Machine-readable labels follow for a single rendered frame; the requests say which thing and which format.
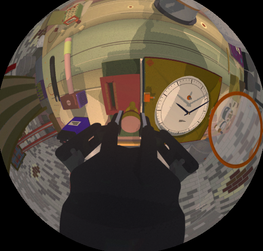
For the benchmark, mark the dark blue clock hand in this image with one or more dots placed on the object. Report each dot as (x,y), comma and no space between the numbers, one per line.
(181,108)
(199,106)

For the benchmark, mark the red pipe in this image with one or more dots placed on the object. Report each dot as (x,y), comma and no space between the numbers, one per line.
(39,138)
(37,129)

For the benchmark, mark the olive yellow clock case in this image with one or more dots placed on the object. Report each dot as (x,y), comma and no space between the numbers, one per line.
(152,119)

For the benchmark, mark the purple box with white label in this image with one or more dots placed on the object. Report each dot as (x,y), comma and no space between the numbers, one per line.
(81,124)

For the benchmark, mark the brown and purple box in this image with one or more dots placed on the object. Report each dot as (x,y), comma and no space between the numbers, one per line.
(72,102)

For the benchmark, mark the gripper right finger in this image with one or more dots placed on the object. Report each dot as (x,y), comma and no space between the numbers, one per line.
(174,150)

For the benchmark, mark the olive square pad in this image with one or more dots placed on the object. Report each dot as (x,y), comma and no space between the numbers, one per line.
(56,18)

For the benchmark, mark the pink and olive clock key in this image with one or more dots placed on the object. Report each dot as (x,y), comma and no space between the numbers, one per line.
(130,124)

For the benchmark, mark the orange rimmed round glass door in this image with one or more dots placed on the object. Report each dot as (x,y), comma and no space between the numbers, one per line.
(211,139)

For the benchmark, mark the pink tube with yellow band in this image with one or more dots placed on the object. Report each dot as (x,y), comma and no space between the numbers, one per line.
(69,70)

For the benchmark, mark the orange winding arbor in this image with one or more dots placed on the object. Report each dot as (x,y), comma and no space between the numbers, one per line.
(189,97)

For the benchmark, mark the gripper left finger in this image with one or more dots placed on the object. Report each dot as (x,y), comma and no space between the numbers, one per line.
(82,140)

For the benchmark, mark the orange catch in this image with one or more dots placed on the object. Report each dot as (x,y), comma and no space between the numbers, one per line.
(147,97)

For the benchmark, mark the red ledge with slot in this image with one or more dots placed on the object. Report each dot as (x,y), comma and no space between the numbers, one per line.
(127,90)

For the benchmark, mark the red and green keypad device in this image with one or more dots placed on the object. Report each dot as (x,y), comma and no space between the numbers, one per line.
(73,14)

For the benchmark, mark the black curved bar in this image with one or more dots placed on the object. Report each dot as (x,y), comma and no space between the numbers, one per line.
(53,78)

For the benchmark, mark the small beige cylinder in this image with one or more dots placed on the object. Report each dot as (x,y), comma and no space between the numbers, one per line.
(81,27)

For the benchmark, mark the white clock dial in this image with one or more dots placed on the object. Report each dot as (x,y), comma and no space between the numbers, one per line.
(174,123)

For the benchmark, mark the olive striped barrel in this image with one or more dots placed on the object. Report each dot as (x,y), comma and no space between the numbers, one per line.
(16,102)

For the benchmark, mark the purple book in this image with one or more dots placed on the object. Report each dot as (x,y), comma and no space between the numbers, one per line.
(235,53)

